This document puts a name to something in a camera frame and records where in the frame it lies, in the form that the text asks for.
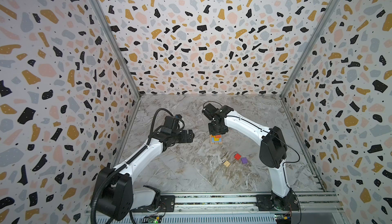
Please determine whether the electronics board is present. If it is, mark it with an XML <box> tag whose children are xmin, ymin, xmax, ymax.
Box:
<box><xmin>275</xmin><ymin>214</ymin><xmax>292</xmax><ymax>224</ymax></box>
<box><xmin>141</xmin><ymin>215</ymin><xmax>162</xmax><ymax>224</ymax></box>

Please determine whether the left corner aluminium profile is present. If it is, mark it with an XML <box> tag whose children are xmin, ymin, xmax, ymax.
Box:
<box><xmin>89</xmin><ymin>0</ymin><xmax>141</xmax><ymax>101</ymax></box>

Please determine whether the yellow wood block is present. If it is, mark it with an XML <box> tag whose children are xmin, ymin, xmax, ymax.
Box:
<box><xmin>212</xmin><ymin>135</ymin><xmax>222</xmax><ymax>142</ymax></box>

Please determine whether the purple wood cube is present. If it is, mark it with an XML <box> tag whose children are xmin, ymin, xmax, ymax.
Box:
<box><xmin>241</xmin><ymin>157</ymin><xmax>248</xmax><ymax>164</ymax></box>

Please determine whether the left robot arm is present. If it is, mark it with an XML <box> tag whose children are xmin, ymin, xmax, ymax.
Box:
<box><xmin>90</xmin><ymin>114</ymin><xmax>195</xmax><ymax>224</ymax></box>

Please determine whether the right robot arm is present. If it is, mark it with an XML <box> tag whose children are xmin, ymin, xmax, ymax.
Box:
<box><xmin>202</xmin><ymin>102</ymin><xmax>296</xmax><ymax>210</ymax></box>

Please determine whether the left electronics board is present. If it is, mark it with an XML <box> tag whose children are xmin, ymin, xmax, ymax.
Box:
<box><xmin>141</xmin><ymin>215</ymin><xmax>162</xmax><ymax>224</ymax></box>

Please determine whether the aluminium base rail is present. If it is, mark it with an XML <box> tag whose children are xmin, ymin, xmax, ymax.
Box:
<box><xmin>120</xmin><ymin>192</ymin><xmax>349</xmax><ymax>224</ymax></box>

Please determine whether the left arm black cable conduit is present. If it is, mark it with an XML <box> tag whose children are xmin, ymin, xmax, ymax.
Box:
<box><xmin>90</xmin><ymin>107</ymin><xmax>175</xmax><ymax>224</ymax></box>

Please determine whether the natural wood plank block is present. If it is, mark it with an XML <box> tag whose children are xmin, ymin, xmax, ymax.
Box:
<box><xmin>210</xmin><ymin>141</ymin><xmax>223</xmax><ymax>145</ymax></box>

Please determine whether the corner aluminium profile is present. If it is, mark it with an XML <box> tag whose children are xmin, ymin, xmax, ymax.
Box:
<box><xmin>279</xmin><ymin>0</ymin><xmax>340</xmax><ymax>100</ymax></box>
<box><xmin>89</xmin><ymin>0</ymin><xmax>141</xmax><ymax>101</ymax></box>

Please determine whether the right electronics board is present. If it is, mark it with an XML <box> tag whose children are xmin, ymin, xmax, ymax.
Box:
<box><xmin>275</xmin><ymin>214</ymin><xmax>292</xmax><ymax>224</ymax></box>

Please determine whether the right corner aluminium profile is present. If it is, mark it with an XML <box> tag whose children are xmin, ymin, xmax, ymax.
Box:
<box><xmin>279</xmin><ymin>0</ymin><xmax>340</xmax><ymax>100</ymax></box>

